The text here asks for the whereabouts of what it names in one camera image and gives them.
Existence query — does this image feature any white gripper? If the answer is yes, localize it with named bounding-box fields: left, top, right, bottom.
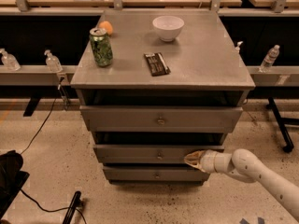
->
left=184, top=150, right=234, bottom=174

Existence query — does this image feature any grey drawer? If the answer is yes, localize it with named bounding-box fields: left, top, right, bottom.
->
left=80, top=105, right=243, bottom=133
left=93, top=132, right=224, bottom=164
left=103, top=165, right=209, bottom=182

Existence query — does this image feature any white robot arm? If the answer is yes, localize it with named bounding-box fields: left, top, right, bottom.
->
left=184, top=149, right=299, bottom=221

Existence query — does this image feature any grey bottom drawer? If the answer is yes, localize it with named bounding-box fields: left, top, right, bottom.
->
left=103, top=165, right=209, bottom=182

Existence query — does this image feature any grey metal drawer cabinet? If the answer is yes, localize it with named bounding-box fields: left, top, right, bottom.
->
left=70, top=8, right=256, bottom=185

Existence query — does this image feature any grey top drawer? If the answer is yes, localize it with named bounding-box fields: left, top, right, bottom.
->
left=80, top=105, right=243, bottom=133

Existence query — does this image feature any black table leg right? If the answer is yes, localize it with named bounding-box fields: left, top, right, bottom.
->
left=266, top=97, right=299, bottom=153

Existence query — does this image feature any black snack bar packet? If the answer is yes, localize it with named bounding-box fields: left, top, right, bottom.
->
left=144, top=52, right=170, bottom=77

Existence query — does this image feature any small pump bottle behind cabinet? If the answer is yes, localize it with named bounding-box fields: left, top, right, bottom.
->
left=235, top=41, right=243, bottom=53

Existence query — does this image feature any clear water bottle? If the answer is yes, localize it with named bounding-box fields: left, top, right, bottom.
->
left=259, top=45, right=280, bottom=73

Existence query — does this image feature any black bar on floor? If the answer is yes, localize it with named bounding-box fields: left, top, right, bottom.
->
left=63, top=191, right=81, bottom=224

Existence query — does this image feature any white bowl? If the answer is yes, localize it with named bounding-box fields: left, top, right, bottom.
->
left=152, top=16, right=185, bottom=42

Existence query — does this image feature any green soda can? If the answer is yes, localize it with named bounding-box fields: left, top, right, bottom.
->
left=90, top=28, right=113, bottom=67

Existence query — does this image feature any orange fruit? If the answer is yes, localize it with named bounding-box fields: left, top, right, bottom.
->
left=99, top=21, right=113, bottom=35

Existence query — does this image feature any clear sanitizer pump bottle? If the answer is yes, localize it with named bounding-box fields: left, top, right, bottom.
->
left=44, top=49, right=63, bottom=73

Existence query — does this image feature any black object lower left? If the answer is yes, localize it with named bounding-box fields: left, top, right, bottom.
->
left=0, top=150, right=29, bottom=217

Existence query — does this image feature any clear sanitizer bottle far left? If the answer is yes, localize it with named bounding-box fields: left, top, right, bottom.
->
left=0, top=49, right=21, bottom=71

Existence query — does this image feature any grey bench rail right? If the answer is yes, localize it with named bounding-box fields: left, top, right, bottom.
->
left=248, top=66, right=299, bottom=87

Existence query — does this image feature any grey bench rail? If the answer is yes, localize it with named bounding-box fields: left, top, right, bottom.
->
left=248, top=66, right=299, bottom=87
left=0, top=64, right=78, bottom=87

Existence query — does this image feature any black floor cable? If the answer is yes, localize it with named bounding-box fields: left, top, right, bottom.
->
left=19, top=83, right=88, bottom=224

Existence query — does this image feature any grey bench rail left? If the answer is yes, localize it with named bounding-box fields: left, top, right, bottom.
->
left=0, top=64, right=78, bottom=87

